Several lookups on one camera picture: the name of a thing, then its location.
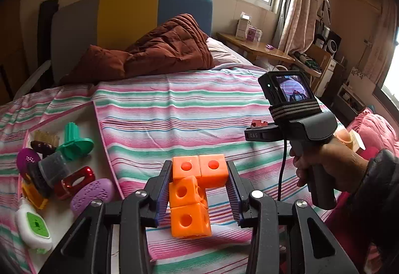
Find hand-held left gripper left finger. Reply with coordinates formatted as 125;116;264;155
40;160;173;274

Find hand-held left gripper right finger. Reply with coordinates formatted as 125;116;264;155
226;160;359;274

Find orange linked cubes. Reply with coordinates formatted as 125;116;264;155
168;154;229;239

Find light purple egg shell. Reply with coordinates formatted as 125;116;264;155
70;178;116;215

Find white tray box pink rim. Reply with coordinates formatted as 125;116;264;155
17;100;153;274

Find red metal ring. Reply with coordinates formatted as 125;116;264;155
54;166;96;200

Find green plastic toy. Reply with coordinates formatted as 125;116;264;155
56;122;95;161

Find orange plastic scoop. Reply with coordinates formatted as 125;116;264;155
20;181;49;210

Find brown hair claw clip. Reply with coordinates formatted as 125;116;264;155
31;130;60;154

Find white green bottle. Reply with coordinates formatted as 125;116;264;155
15;198;53;254

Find magenta perforated egg shell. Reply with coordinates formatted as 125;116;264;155
16;148;41;181

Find person's right forearm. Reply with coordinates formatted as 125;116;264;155
349;149;399;265

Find person's right hand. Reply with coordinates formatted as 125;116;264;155
288;134;370;197

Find beige round object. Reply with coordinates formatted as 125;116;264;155
333;129;366;151

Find wooden cabinet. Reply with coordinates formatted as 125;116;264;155
293;44;346;97

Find pink quilt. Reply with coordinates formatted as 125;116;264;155
346;107;399;165

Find black speaker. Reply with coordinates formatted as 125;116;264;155
314;25;342;58

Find striped bed sheet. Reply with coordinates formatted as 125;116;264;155
0;64;353;274

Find wooden bedside desk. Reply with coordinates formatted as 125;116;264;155
216;32;296;65

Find beige patterned curtain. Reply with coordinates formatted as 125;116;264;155
363;0;399;86
276;0;320;55

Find purple box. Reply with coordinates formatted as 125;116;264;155
246;28;263;43

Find white pillow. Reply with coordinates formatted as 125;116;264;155
204;37;253;71

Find white carton box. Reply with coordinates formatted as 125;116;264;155
235;11;252;42

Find brown quilted blanket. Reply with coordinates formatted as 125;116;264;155
59;13;223;85

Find white foam board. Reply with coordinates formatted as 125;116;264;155
12;59;52;100

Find grey yellow blue headboard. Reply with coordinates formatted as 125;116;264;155
50;0;214;84

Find black rolled mat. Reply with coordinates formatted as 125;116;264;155
37;0;60;63

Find wooden wardrobe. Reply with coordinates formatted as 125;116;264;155
0;0;28;103

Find black cable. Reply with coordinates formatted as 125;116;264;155
277;137;290;203

